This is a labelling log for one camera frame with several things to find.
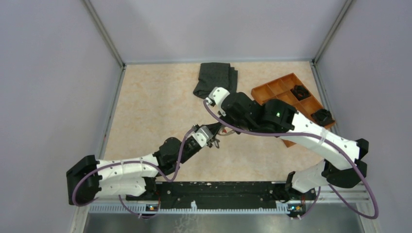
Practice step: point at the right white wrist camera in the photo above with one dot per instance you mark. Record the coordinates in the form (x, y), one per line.
(216, 98)

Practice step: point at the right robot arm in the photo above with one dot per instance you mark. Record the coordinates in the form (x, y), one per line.
(342, 164)

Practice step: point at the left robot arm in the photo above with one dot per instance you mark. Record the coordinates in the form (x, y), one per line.
(90, 179)

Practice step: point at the dark grey folded cloth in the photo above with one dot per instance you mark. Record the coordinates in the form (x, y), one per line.
(213, 75)

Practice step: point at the metal key holder plate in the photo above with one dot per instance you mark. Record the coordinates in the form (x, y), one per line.
(219, 129)

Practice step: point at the black rolled belt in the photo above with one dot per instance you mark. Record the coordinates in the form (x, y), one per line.
(300, 92)

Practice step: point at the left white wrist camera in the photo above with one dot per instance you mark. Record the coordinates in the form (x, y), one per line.
(202, 136)

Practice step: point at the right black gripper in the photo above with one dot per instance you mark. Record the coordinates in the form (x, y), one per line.
(227, 118)

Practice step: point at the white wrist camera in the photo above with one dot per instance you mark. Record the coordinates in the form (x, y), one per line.
(202, 136)
(216, 98)

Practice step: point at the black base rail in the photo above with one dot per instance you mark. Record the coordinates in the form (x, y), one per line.
(225, 195)

